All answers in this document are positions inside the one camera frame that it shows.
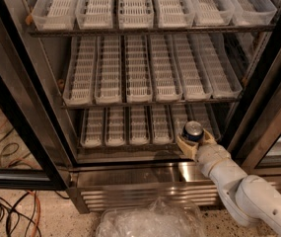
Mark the clear plastic bag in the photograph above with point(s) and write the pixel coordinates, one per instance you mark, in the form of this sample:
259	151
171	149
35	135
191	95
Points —
159	218

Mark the blue pepsi can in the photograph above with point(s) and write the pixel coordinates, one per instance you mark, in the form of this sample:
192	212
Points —
192	131

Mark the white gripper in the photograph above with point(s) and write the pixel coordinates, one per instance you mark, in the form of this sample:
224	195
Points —
211	156

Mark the metal shelf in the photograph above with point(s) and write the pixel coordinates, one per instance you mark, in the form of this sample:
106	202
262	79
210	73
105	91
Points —
153	103
153	31
129	148

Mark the middle metal shelf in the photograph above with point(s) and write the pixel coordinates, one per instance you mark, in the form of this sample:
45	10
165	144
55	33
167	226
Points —
153	103

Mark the open glass fridge door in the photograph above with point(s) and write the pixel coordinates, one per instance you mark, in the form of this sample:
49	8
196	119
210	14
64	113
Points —
31	100

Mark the bottom metal shelf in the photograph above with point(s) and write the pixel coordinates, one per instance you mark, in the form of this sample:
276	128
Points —
129	148

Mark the stainless steel fridge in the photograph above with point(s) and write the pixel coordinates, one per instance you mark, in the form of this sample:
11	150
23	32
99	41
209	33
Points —
250	129

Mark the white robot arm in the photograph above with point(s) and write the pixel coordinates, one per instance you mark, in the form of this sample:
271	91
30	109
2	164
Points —
248	198

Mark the top metal shelf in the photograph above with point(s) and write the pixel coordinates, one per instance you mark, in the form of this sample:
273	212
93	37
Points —
153	31

